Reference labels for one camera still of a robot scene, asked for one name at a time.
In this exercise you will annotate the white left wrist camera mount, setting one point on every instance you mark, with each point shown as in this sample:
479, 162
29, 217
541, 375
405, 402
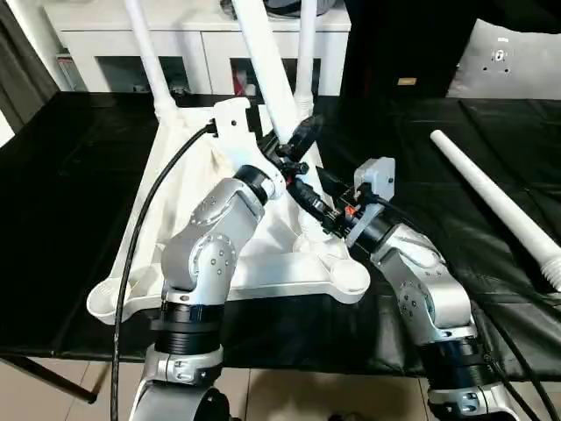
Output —
234, 131

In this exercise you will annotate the black work mat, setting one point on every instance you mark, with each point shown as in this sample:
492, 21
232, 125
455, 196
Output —
438, 131

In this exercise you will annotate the white plastic table top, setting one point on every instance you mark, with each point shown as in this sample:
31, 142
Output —
280, 272

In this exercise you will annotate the round grey appliance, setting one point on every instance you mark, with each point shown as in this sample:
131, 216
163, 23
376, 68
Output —
285, 5

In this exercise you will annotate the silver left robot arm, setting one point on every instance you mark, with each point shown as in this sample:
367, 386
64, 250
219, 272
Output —
206, 245

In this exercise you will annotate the grey curtain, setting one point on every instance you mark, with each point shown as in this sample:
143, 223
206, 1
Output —
22, 66

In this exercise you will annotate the black metal rod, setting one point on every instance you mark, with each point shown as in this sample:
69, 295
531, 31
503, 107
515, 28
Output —
57, 381

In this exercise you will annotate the white sideboard with glass doors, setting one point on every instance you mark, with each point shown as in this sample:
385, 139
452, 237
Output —
197, 39

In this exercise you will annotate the grey cushion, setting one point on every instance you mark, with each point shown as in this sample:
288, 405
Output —
513, 57

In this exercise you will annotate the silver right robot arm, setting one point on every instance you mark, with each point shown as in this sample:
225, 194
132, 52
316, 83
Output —
429, 280

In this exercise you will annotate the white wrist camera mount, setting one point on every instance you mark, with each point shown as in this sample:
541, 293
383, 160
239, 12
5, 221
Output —
234, 131
377, 173

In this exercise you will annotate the black cabinet with gold label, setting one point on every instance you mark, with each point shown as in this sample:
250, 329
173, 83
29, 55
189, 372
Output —
394, 39

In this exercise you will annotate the bag of black parts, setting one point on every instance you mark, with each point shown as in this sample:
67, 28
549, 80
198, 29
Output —
228, 5

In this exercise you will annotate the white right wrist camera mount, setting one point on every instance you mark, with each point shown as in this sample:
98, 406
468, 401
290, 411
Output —
377, 173

